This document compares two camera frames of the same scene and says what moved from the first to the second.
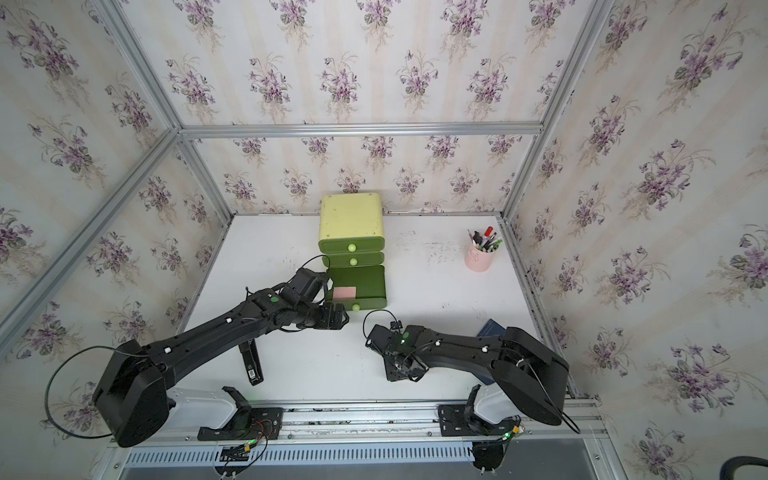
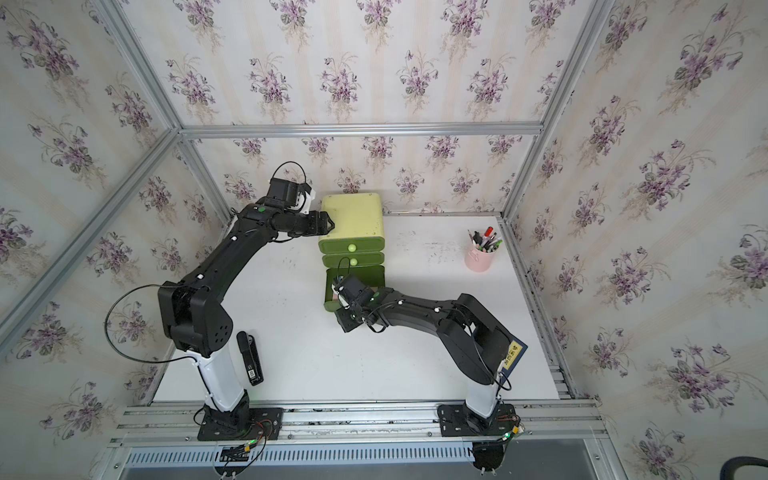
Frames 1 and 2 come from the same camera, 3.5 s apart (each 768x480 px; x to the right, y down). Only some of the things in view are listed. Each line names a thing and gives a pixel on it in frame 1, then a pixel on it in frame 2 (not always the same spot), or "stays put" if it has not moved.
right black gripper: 392,377 to 346,326
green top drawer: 352,244 stays put
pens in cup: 488,243 stays put
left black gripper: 328,321 to 313,224
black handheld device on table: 252,362 stays put
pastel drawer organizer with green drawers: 353,259 stays put
